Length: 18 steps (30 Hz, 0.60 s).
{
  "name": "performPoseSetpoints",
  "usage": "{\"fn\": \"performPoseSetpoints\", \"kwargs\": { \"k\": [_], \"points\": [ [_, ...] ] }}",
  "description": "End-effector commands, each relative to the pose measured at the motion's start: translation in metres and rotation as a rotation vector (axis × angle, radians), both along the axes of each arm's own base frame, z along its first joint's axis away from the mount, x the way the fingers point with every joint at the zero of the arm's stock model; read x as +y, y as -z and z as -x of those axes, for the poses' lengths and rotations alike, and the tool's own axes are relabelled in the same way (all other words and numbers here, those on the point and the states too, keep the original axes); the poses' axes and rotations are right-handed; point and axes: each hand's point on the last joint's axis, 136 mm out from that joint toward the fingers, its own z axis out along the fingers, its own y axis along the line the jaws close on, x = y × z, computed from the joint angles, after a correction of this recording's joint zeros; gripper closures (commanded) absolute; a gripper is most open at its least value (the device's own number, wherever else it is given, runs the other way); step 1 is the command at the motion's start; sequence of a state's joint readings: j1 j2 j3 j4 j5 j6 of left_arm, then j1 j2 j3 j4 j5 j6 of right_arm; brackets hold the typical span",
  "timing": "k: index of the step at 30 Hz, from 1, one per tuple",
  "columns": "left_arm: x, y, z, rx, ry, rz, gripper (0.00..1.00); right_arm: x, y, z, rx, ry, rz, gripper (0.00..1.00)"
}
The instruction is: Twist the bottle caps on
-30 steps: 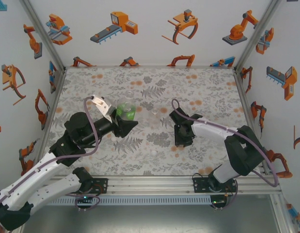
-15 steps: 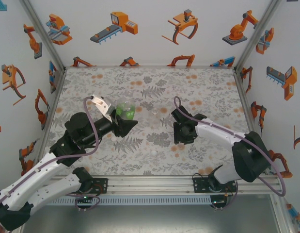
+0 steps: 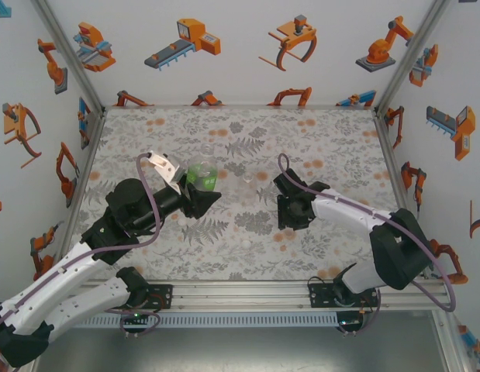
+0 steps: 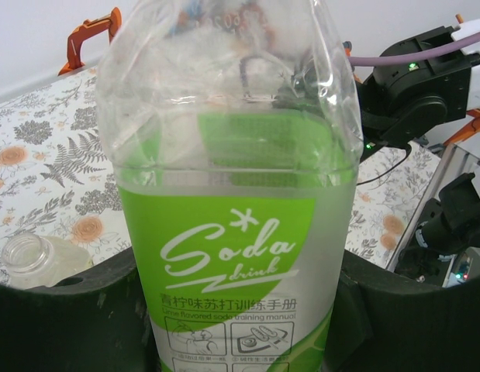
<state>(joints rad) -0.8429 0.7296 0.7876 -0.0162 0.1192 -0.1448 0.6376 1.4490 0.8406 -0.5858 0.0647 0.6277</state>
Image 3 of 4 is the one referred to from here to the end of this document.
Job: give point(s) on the thin aluminium table edge rail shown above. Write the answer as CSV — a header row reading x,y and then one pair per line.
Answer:
x,y
239,106

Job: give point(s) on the aluminium table side rail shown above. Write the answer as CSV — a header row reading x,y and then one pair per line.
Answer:
x,y
394,162
96,131

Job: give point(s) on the short aluminium frame post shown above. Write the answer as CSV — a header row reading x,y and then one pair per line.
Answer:
x,y
451,341

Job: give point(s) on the circuit board with green light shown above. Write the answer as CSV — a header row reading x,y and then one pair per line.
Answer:
x,y
135,315
350,322

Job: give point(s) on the floral patterned table mat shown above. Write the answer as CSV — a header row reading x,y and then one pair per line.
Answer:
x,y
154,131

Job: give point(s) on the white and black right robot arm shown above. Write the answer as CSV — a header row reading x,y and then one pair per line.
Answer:
x,y
398,248

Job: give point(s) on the slanted aluminium frame post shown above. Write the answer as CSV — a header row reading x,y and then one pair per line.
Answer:
x,y
71,58
412,58

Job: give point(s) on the clear bottle bright green label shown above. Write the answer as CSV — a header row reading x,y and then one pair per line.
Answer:
x,y
201,178

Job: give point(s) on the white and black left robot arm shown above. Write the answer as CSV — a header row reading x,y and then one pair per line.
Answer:
x,y
38,306

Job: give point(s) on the long aluminium base rail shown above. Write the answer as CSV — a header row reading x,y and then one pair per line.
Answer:
x,y
239,294

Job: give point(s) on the clear unlabelled plastic bottle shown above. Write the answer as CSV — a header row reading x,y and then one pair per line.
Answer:
x,y
248,190

